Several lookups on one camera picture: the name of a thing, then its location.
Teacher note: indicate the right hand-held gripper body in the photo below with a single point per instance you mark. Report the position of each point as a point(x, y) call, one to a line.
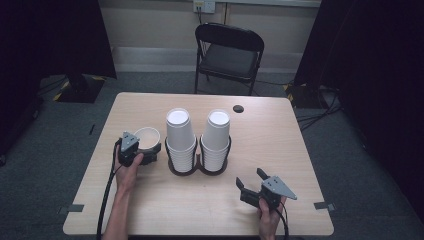
point(275, 190)

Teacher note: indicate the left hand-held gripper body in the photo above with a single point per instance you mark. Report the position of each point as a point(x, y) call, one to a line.
point(129, 146)

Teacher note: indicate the single white paper cup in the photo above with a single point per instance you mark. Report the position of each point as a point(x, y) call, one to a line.
point(148, 138)

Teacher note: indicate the black double cup holder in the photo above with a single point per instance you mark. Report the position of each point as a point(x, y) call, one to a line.
point(198, 168)

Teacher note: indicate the stack of white paper cups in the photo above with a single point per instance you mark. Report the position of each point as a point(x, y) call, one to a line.
point(216, 136)
point(180, 136)

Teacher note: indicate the person's left hand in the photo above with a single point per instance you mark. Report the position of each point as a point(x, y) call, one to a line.
point(128, 175)

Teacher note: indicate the person's right hand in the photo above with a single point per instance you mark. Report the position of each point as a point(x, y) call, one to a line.
point(268, 221)

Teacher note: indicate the grey tape strip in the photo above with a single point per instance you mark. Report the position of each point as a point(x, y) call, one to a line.
point(323, 205)
point(71, 208)

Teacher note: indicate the black round table grommet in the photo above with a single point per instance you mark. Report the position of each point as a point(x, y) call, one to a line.
point(238, 108)

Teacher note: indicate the black stand base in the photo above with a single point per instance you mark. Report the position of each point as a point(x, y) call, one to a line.
point(80, 88)
point(301, 95)

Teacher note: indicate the black folding chair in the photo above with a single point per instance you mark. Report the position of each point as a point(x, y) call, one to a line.
point(230, 60)

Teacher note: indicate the black curtain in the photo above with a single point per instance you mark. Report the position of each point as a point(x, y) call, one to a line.
point(50, 43)
point(376, 66)

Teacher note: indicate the white wall socket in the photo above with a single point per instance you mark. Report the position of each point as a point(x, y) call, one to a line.
point(204, 6)

